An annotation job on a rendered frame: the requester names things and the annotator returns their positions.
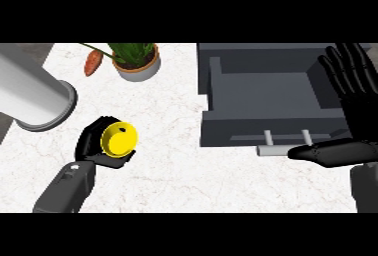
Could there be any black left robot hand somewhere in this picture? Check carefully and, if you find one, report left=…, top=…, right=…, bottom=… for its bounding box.
left=75, top=115, right=138, bottom=170

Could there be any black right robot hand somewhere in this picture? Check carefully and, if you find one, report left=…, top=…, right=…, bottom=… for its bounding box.
left=287, top=42, right=378, bottom=169

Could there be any yellow cup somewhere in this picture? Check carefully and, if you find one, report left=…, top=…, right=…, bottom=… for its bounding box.
left=100, top=121, right=141, bottom=158

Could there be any open dark grey drawer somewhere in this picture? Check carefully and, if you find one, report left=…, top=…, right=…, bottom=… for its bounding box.
left=197, top=42, right=376, bottom=148

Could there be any large white cylinder appliance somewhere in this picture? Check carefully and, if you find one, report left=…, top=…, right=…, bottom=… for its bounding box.
left=0, top=42, right=80, bottom=133

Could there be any orange carrot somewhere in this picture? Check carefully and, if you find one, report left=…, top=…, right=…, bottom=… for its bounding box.
left=83, top=49, right=106, bottom=78

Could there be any potted green plant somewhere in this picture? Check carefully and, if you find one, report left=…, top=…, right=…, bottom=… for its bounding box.
left=79, top=42, right=163, bottom=83

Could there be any pale grey drawer handle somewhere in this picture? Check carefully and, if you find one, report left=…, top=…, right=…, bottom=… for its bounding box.
left=256, top=129, right=317, bottom=157

